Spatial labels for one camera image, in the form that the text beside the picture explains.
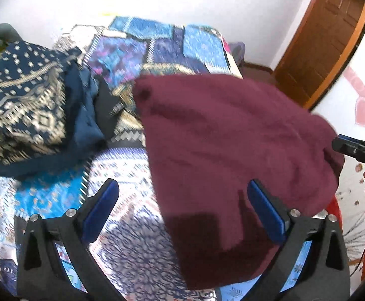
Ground maroon button shirt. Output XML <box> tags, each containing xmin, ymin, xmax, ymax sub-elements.
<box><xmin>133</xmin><ymin>75</ymin><xmax>344</xmax><ymax>289</ymax></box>

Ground dark blue folded clothes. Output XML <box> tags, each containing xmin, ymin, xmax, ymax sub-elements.
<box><xmin>0</xmin><ymin>63</ymin><xmax>105</xmax><ymax>178</ymax></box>

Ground blue patchwork bedspread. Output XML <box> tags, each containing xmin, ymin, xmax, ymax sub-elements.
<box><xmin>0</xmin><ymin>17</ymin><xmax>255</xmax><ymax>300</ymax></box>

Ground white sliding wardrobe door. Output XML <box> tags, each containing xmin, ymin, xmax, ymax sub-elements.
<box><xmin>312</xmin><ymin>33</ymin><xmax>365</xmax><ymax>141</ymax></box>

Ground navy patterned folded garment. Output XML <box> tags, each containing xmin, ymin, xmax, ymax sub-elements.
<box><xmin>0</xmin><ymin>41</ymin><xmax>82</xmax><ymax>165</ymax></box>

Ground brown wooden door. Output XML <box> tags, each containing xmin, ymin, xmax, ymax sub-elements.
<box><xmin>273</xmin><ymin>0</ymin><xmax>365</xmax><ymax>109</ymax></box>

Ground grey purple backpack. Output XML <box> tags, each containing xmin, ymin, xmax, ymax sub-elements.
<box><xmin>228</xmin><ymin>41</ymin><xmax>246</xmax><ymax>67</ymax></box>

